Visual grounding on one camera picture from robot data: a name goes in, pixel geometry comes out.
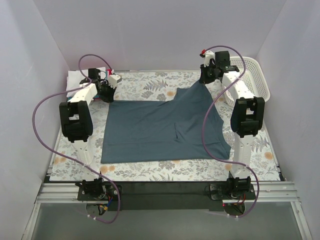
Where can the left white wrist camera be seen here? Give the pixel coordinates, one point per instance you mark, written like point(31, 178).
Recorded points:
point(113, 80)

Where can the aluminium frame rail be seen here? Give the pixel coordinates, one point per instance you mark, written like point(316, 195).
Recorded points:
point(269, 191)

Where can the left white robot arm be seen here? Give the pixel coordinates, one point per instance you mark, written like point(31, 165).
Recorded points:
point(77, 125)

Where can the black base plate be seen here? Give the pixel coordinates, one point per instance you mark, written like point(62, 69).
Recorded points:
point(165, 195)

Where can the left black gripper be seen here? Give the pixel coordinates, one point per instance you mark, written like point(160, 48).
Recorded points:
point(107, 92)

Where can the red folded t shirt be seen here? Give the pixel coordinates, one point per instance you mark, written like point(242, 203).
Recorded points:
point(98, 79)

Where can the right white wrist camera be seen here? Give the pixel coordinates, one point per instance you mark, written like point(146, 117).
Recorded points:
point(208, 55)

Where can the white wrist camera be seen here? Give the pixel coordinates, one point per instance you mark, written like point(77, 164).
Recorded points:
point(113, 80)
point(208, 55)

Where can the white plastic basket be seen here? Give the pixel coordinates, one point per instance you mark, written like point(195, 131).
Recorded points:
point(253, 78)

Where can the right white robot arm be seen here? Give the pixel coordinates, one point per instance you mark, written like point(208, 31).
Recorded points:
point(246, 121)

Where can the blue grey t shirt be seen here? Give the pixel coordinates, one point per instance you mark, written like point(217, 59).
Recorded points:
point(179, 129)

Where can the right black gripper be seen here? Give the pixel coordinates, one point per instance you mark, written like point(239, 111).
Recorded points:
point(206, 75)

